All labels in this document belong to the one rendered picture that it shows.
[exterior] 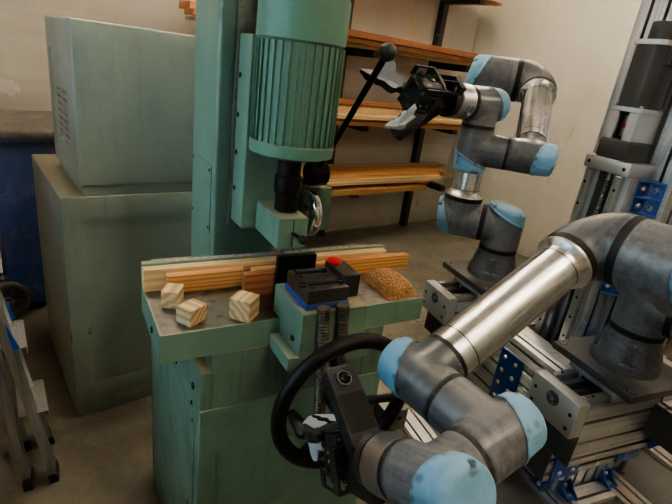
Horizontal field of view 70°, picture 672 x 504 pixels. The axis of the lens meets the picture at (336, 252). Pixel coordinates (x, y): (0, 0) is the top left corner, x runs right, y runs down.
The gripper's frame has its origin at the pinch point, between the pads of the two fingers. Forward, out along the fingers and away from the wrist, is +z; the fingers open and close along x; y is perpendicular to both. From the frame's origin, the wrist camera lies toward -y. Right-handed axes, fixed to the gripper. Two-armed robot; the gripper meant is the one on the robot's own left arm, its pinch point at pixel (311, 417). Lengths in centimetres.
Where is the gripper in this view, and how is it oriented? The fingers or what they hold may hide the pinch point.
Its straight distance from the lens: 81.9
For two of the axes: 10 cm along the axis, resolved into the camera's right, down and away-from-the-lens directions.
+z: -4.8, 1.3, 8.7
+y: 1.3, 9.9, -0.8
